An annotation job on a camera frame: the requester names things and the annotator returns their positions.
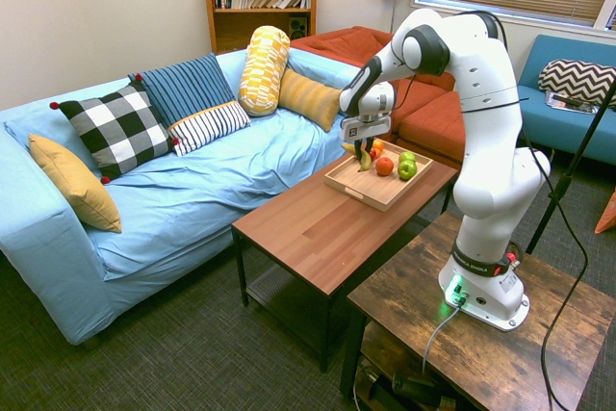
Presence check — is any orange cushion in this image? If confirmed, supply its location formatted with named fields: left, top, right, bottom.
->
left=594, top=186, right=616, bottom=236

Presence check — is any blue striped pillow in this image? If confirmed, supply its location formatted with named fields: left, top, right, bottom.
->
left=126, top=52, right=238, bottom=130

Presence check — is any magazine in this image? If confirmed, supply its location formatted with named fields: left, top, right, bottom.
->
left=544, top=90, right=601, bottom=116

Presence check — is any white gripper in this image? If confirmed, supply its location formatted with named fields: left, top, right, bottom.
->
left=340, top=114, right=393, bottom=163

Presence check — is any yellow white patterned bolster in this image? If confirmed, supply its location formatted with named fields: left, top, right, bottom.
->
left=237, top=25, right=292, bottom=117

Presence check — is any light wooden tray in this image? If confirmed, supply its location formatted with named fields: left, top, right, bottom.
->
left=322, top=139, right=435, bottom=214

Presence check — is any white navy striped pillow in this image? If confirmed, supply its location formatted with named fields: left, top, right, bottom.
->
left=166, top=99, right=252, bottom=158

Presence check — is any black white chevron pillow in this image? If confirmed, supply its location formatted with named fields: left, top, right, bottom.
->
left=537, top=58, right=616, bottom=109

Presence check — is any black white checkered pillow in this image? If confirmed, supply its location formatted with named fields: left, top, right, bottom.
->
left=48, top=73, right=181, bottom=186

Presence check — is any rustic dark wood side table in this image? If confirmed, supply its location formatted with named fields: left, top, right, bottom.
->
left=338, top=211, right=616, bottom=411

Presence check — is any black cylindrical device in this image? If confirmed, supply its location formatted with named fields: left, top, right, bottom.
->
left=391, top=371, right=437, bottom=398

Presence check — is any orange red sofa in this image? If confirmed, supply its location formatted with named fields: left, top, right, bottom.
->
left=289, top=25, right=468, bottom=171

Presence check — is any small black speaker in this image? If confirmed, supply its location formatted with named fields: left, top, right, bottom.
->
left=288, top=15, right=310, bottom=40

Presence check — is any gold striped pillow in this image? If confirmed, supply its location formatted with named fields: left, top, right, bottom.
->
left=276, top=66, right=345, bottom=134

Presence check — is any red-brown wooden coffee table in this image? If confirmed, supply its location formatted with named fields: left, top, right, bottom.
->
left=230, top=139, right=459, bottom=374

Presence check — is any light blue covered sofa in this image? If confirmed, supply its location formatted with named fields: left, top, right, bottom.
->
left=0, top=47, right=368, bottom=347

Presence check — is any yellow banana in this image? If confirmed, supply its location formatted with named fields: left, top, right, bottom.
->
left=341, top=141, right=373, bottom=173

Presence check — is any teal blue couch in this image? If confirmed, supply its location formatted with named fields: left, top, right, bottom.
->
left=516, top=34, right=616, bottom=167

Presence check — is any grey base connector cable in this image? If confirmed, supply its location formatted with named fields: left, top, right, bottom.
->
left=421, top=301, right=464, bottom=377

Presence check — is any plain mustard yellow pillow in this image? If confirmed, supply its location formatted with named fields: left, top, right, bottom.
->
left=27, top=133, right=123, bottom=235

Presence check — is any wooden bookshelf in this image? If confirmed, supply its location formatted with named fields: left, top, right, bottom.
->
left=197, top=0, right=322, bottom=56

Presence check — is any black camera stand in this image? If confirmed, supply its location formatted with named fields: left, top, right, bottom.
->
left=524, top=77, right=616, bottom=256

